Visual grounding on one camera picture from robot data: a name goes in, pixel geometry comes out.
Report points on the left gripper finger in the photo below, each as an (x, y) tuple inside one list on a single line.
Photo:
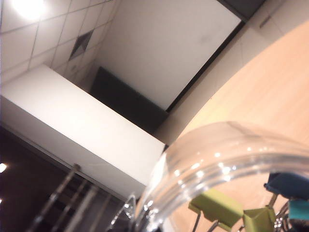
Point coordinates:
[(125, 212)]

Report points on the yellow binder clip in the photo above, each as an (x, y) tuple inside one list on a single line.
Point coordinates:
[(260, 217), (217, 205)]

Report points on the clear round plastic clip box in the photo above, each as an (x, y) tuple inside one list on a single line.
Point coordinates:
[(217, 157)]

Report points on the dark shelf with metal rails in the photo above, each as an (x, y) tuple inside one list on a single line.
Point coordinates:
[(67, 200)]

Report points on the dark door panel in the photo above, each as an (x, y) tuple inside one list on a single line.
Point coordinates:
[(125, 101)]

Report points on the square ceiling vent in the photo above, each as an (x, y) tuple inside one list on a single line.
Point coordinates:
[(80, 44)]

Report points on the round ceiling light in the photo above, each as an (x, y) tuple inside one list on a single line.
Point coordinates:
[(27, 7)]

